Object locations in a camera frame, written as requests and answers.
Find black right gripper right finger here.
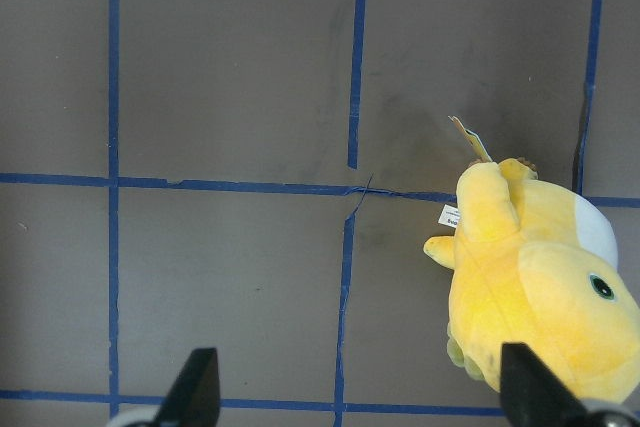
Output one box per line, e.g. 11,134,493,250
500,343,586,427

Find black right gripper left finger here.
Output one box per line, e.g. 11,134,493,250
155,347,220,426

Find yellow plush dinosaur toy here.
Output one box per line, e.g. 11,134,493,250
423,130,639,402

